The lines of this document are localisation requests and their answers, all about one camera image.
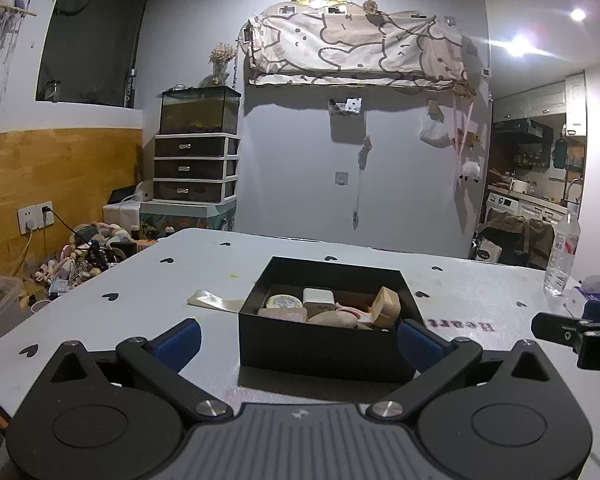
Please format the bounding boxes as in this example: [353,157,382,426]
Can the tan wooden block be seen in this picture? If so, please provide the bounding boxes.
[370,286,401,330]

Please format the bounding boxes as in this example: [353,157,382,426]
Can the shiny cream ribbon strip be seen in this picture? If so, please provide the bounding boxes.
[187,289,244,313]

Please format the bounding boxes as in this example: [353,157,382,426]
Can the black cardboard box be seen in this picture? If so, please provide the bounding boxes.
[238,257,422,385]

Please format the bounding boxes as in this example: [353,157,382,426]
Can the clear plastic water bottle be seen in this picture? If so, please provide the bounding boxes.
[544,203,581,297]

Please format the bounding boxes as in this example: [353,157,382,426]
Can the orange white scissors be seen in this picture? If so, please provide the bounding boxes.
[336,302,372,324]

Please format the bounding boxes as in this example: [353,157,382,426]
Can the patterned cloth wall hanging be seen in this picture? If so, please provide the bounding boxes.
[239,1,475,96]

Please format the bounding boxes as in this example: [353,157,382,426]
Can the white wall power socket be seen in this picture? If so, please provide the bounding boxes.
[17,200,55,235]

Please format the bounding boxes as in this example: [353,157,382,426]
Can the white power adapter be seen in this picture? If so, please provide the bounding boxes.
[302,288,336,308]

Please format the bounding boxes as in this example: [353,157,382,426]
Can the white three-drawer cabinet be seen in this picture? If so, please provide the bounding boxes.
[152,132,240,205]

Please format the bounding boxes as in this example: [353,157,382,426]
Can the teal patterned side table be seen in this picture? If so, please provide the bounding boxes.
[140,200,237,240]

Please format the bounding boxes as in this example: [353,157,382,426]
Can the dried flower bouquet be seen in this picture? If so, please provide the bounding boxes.
[209,42,237,86]

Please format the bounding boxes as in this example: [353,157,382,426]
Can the brown cloth covered chair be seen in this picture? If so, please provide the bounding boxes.
[476,210,554,270]

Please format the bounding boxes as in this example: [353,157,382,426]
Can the white plush sheep toy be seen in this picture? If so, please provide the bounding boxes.
[458,160,482,183]

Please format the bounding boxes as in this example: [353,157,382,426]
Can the round yellow tape measure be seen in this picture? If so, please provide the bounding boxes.
[265,294,303,309]

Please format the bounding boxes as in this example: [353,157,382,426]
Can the blue tissue box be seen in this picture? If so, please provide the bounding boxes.
[565,275,600,318]

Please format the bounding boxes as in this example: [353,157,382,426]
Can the glass fish tank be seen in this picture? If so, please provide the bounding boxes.
[159,86,242,134]

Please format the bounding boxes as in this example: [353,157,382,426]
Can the pile of plush toys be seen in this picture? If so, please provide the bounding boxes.
[32,222,156,300]

